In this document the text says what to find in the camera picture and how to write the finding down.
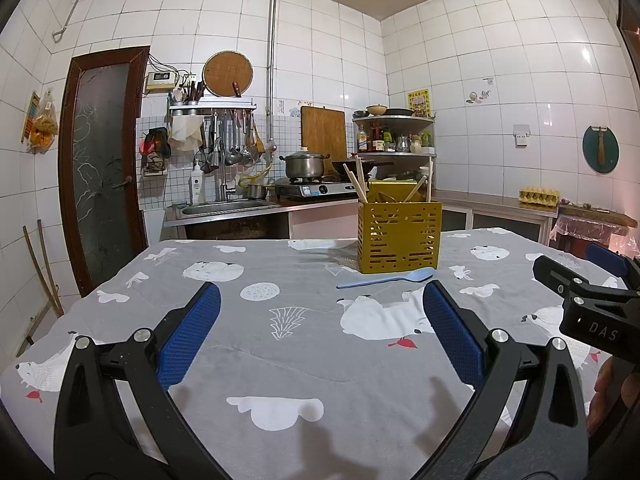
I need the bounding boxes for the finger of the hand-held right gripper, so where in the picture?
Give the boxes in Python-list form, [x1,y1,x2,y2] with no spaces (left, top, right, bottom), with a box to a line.
[586,243,640,288]
[532,255,640,311]

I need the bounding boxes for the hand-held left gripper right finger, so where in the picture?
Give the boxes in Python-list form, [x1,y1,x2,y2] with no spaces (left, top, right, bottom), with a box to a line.
[422,280,591,480]

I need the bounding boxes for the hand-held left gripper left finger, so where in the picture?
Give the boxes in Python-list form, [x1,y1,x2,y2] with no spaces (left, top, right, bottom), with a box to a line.
[52,281,226,480]

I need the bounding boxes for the blue plastic spoon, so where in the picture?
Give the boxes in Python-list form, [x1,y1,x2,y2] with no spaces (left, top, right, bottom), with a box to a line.
[336,267,435,290]

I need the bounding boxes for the yellow slotted utensil holder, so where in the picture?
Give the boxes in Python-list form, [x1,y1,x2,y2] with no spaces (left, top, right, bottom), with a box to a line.
[356,180,443,275]

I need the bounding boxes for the row of hanging kitchen utensils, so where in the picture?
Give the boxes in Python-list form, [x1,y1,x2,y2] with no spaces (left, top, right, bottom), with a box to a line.
[200,110,266,168]

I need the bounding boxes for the person's right hand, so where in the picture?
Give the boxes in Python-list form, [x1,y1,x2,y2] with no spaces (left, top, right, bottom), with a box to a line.
[587,359,640,436]

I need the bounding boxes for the pink plastic cover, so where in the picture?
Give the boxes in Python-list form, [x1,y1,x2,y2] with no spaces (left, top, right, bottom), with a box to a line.
[550,212,631,242]

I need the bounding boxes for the wooden chopping block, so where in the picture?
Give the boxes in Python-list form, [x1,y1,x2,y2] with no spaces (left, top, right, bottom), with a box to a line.
[557,203,638,228]

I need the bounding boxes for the glass cabinet door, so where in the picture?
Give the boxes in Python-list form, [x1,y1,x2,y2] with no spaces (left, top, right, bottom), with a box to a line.
[472,210,543,244]
[441,207,473,233]

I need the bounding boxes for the yellow egg tray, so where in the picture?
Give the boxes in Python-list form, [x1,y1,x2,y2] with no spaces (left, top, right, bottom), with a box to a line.
[519,187,560,207]

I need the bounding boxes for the steel sink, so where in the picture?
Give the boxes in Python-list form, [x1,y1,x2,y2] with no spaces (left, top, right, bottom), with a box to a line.
[165,199,282,223]

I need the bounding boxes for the white soap bottle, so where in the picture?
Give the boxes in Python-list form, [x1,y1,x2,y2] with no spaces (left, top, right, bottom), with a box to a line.
[189,159,207,205]

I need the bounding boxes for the steel faucet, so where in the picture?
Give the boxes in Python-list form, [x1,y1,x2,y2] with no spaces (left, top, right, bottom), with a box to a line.
[207,150,236,202]

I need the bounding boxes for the leaning wooden stick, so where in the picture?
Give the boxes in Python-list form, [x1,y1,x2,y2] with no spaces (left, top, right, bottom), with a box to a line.
[37,220,65,317]
[22,226,57,318]

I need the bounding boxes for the kitchen counter cabinet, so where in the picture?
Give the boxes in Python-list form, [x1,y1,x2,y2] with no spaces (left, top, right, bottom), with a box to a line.
[162,190,558,247]

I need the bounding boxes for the dark wooden glass door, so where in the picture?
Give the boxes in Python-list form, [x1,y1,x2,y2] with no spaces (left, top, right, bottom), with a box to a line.
[58,46,151,297]

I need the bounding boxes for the steel gas stove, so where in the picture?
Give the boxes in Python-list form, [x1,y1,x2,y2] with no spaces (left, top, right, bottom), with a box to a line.
[274,179,368,203]

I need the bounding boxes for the red black cloth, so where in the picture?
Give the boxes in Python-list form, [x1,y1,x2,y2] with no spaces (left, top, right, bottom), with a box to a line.
[140,128,172,158]

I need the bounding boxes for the white hanging cloth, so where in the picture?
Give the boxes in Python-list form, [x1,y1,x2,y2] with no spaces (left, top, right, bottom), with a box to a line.
[167,115,205,152]

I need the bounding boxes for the steel pot with lid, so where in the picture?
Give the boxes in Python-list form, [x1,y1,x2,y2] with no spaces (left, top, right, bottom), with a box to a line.
[279,147,331,181]

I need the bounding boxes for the black wok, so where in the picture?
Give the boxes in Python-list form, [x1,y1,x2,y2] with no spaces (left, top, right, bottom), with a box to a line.
[330,157,396,176]

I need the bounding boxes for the row of condiment bottles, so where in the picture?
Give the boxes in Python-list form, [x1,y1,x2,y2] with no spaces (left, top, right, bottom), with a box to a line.
[356,124,433,154]

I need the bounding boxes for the steel corner shelf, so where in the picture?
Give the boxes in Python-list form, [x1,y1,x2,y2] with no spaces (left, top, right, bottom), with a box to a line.
[351,114,437,191]

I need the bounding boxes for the wooden cutting board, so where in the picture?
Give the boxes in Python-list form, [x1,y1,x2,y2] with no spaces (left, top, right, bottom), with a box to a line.
[300,105,347,161]

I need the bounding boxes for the beige electric box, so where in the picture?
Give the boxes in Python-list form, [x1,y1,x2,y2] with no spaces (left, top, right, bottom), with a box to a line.
[145,71,179,93]

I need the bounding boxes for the hanging yellow plastic bag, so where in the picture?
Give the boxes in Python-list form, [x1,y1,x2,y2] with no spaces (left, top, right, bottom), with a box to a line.
[27,87,60,153]

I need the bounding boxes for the green round wall board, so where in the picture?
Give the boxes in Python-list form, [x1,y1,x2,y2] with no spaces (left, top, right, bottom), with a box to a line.
[582,125,620,175]

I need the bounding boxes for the wooden handled peeler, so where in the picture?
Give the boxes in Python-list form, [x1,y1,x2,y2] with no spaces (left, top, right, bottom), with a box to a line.
[591,127,612,166]

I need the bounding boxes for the wire wall basket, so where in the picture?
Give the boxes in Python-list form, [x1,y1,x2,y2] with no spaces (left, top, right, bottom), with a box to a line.
[141,127,171,177]

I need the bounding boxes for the yellow hose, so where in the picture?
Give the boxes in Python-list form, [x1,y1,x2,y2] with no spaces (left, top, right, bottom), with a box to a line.
[239,160,273,188]

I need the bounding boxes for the yellow wall poster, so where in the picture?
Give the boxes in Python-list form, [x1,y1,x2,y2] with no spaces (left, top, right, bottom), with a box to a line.
[406,89,431,118]

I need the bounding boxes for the steel wall rack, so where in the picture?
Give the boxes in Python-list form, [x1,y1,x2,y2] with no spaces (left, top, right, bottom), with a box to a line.
[168,101,258,117]

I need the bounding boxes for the electric wires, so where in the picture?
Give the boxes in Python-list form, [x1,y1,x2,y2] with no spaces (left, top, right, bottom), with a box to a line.
[147,55,181,81]

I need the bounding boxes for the small wall hanging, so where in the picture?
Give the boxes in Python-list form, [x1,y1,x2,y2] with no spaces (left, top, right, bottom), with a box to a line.
[21,91,41,143]

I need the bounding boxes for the grey wall pipe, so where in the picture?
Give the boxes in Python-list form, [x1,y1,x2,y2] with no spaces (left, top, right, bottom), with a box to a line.
[52,0,278,143]

